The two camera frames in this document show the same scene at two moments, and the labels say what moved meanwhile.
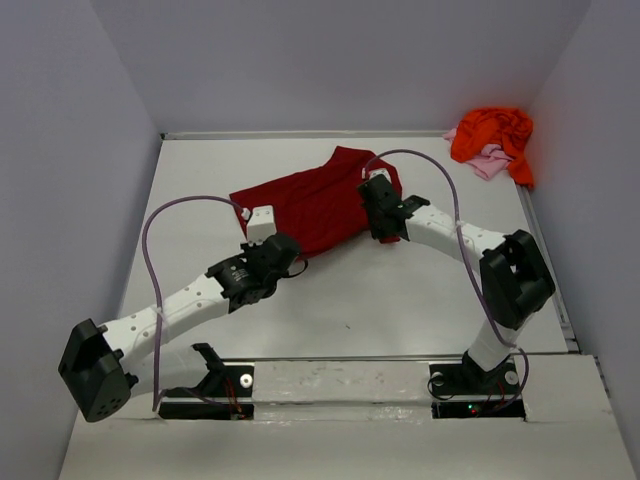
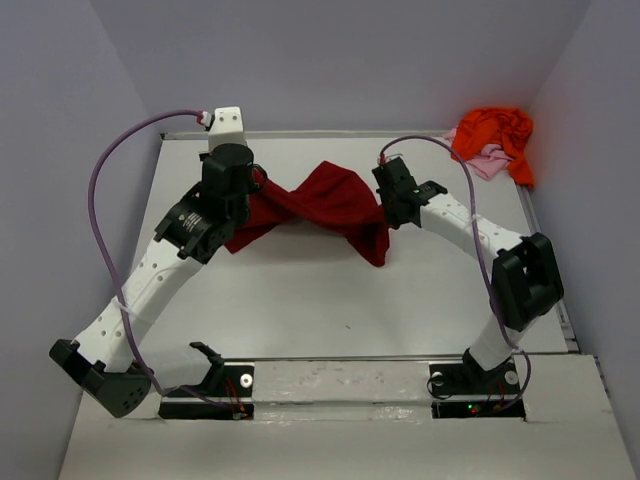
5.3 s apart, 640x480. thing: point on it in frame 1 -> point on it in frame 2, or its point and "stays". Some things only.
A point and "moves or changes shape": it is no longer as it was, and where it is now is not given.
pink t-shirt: (490, 163) stays
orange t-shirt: (507, 128) stays
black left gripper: (282, 248) -> (245, 206)
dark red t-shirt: (319, 206) moves or changes shape
